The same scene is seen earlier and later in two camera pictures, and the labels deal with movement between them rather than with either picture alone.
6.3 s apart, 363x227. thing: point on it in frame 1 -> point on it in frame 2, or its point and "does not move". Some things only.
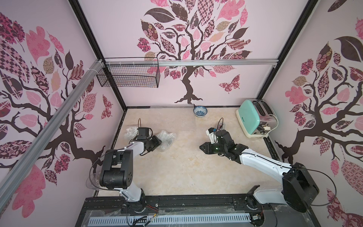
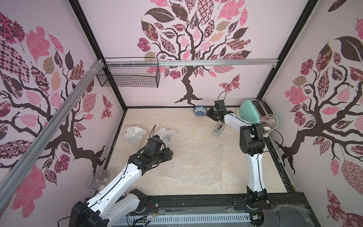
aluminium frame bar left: (12, 181) does not move
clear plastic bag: (131, 132) does not move
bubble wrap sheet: (180, 117) -> (197, 161)
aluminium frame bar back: (249, 62) does not move
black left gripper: (158, 143) -> (168, 153)
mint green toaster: (256, 117) does not move
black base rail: (264, 210) does not move
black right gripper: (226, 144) -> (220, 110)
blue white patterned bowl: (200, 111) does not move
